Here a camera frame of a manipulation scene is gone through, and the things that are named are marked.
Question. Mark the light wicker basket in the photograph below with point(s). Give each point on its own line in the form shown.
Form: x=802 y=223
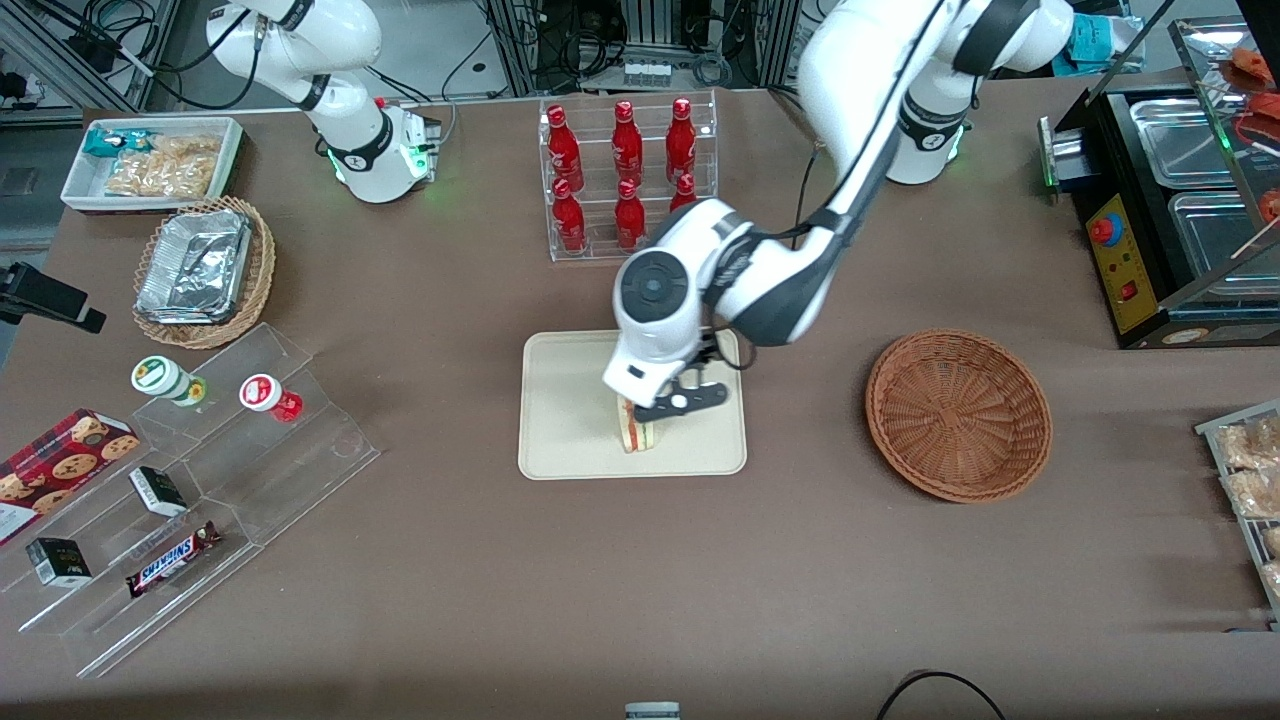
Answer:
x=262 y=270

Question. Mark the green lid cup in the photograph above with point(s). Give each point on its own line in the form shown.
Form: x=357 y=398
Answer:
x=158 y=376

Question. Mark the black food warmer appliance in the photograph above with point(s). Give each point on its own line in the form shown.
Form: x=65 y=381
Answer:
x=1125 y=270

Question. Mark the wrapped bread packet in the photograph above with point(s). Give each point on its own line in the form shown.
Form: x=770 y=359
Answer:
x=1252 y=443
x=1255 y=493

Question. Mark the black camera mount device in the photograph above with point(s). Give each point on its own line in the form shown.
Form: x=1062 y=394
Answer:
x=45 y=295

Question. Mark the red plaid cookie box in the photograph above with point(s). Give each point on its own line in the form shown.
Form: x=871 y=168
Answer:
x=60 y=465

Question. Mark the clear bag of crackers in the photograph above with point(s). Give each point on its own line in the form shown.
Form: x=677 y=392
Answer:
x=165 y=170

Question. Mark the clear acrylic stepped display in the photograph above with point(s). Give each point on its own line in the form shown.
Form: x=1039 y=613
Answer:
x=300 y=470

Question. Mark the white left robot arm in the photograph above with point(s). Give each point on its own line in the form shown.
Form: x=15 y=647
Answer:
x=860 y=100

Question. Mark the brown wicker basket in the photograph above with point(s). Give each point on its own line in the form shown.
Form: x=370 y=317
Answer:
x=958 y=415

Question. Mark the teal snack packet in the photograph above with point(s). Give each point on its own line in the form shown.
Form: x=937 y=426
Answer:
x=105 y=142

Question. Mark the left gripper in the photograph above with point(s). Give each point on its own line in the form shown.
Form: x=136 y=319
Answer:
x=704 y=356

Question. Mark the small black box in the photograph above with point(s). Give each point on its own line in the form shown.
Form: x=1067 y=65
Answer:
x=158 y=490
x=58 y=562

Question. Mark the clear acrylic bottle rack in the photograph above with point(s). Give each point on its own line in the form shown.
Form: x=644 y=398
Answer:
x=600 y=250

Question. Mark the red cola bottle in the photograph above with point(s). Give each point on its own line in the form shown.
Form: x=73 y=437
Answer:
x=630 y=222
x=684 y=192
x=564 y=150
x=627 y=148
x=570 y=222
x=681 y=145

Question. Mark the white rectangular bin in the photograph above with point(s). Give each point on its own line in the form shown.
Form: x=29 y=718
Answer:
x=80 y=195

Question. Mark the beige plastic tray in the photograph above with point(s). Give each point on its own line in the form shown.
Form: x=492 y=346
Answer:
x=570 y=420

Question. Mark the white power strip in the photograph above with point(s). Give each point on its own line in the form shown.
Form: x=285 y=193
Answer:
x=647 y=72

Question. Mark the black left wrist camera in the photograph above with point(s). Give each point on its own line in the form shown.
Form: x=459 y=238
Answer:
x=700 y=395

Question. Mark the tray of wrapped pastries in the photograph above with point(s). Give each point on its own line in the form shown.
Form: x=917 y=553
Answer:
x=1210 y=432

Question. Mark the teal plastic bag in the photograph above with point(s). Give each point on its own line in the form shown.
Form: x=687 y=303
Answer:
x=1100 y=40

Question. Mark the small grey device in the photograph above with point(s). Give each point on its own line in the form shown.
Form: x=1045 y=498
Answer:
x=652 y=711

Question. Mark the triangle sandwich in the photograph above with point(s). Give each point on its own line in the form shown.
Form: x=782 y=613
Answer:
x=638 y=435

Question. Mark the snickers chocolate bar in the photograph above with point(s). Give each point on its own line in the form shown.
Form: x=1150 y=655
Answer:
x=172 y=560

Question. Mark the stack of foil trays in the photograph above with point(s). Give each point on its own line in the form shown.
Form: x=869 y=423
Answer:
x=195 y=265

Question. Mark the red lid cup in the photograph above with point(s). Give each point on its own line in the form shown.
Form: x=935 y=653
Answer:
x=262 y=392

